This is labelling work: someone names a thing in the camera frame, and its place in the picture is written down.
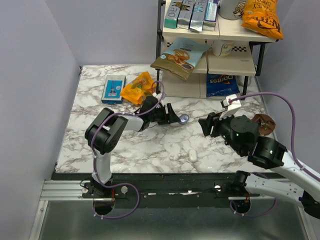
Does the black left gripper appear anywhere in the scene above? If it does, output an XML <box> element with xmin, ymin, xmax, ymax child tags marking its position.
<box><xmin>148</xmin><ymin>103</ymin><xmax>181</xmax><ymax>125</ymax></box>

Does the white mug on shelf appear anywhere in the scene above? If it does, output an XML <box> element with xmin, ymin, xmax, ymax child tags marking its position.
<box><xmin>212</xmin><ymin>40</ymin><xmax>235</xmax><ymax>58</ymax></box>

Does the blue white box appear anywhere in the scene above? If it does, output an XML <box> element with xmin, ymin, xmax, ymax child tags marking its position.
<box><xmin>202</xmin><ymin>0</ymin><xmax>219</xmax><ymax>31</ymax></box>

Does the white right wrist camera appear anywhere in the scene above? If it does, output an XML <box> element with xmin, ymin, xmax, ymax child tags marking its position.
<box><xmin>219</xmin><ymin>94</ymin><xmax>242</xmax><ymax>120</ymax></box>

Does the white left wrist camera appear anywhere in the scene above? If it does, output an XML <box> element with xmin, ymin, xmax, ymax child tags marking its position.
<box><xmin>152</xmin><ymin>92</ymin><xmax>166</xmax><ymax>102</ymax></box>

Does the grey aluminium frame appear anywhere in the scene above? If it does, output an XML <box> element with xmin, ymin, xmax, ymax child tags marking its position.
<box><xmin>40</xmin><ymin>180</ymin><xmax>83</xmax><ymax>201</ymax></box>

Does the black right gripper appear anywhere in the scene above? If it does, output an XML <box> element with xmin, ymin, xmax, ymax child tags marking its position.
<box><xmin>197</xmin><ymin>107</ymin><xmax>244</xmax><ymax>155</ymax></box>

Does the teal toothpaste box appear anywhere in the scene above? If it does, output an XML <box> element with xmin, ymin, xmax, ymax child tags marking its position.
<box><xmin>164</xmin><ymin>0</ymin><xmax>183</xmax><ymax>29</ymax></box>

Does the black beige shelf rack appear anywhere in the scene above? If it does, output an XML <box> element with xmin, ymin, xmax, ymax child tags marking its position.
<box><xmin>156</xmin><ymin>0</ymin><xmax>275</xmax><ymax>99</ymax></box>

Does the teal gold chip bag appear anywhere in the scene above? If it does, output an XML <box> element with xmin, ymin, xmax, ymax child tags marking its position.
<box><xmin>150</xmin><ymin>37</ymin><xmax>211</xmax><ymax>81</ymax></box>

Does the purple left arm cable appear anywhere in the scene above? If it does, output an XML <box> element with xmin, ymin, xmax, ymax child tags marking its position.
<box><xmin>90</xmin><ymin>80</ymin><xmax>166</xmax><ymax>190</ymax></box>

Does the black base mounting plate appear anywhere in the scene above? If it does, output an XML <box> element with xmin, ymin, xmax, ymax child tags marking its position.
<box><xmin>82</xmin><ymin>173</ymin><xmax>248</xmax><ymax>209</ymax></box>

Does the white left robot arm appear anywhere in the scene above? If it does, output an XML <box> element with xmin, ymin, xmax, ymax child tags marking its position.
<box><xmin>84</xmin><ymin>96</ymin><xmax>189</xmax><ymax>198</ymax></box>

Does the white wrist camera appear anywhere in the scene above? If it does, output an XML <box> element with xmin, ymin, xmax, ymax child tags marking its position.
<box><xmin>219</xmin><ymin>94</ymin><xmax>242</xmax><ymax>120</ymax></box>
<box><xmin>152</xmin><ymin>92</ymin><xmax>166</xmax><ymax>102</ymax></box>

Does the orange honey dijon chip bag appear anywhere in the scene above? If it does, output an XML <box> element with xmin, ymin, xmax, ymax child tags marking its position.
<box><xmin>241</xmin><ymin>0</ymin><xmax>284</xmax><ymax>40</ymax></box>

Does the orange snack bag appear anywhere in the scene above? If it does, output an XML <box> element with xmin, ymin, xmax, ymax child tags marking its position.
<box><xmin>120</xmin><ymin>71</ymin><xmax>154</xmax><ymax>105</ymax></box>

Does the white earbud right one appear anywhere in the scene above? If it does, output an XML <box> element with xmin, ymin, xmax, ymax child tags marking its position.
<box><xmin>177</xmin><ymin>152</ymin><xmax>188</xmax><ymax>159</ymax></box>

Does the white earbud case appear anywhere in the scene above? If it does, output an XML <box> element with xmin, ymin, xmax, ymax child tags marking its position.
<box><xmin>188</xmin><ymin>149</ymin><xmax>198</xmax><ymax>163</ymax></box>

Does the purple earbud charging case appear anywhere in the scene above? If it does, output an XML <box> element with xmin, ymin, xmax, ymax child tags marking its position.
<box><xmin>179</xmin><ymin>114</ymin><xmax>190</xmax><ymax>125</ymax></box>

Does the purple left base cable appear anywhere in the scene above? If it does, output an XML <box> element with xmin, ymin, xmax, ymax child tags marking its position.
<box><xmin>92</xmin><ymin>182</ymin><xmax>141</xmax><ymax>220</ymax></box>

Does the blue razor box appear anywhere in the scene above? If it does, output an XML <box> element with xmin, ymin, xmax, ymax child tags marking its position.
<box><xmin>101</xmin><ymin>74</ymin><xmax>126</xmax><ymax>105</ymax></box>

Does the blue Doritos bag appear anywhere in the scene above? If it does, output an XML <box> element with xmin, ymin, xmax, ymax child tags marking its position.
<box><xmin>206</xmin><ymin>73</ymin><xmax>240</xmax><ymax>98</ymax></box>

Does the white printed cup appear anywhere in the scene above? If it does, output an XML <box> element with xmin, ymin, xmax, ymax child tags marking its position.
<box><xmin>218</xmin><ymin>0</ymin><xmax>247</xmax><ymax>20</ymax></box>

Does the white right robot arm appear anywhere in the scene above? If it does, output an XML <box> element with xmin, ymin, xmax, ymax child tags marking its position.
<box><xmin>198</xmin><ymin>112</ymin><xmax>320</xmax><ymax>219</ymax></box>

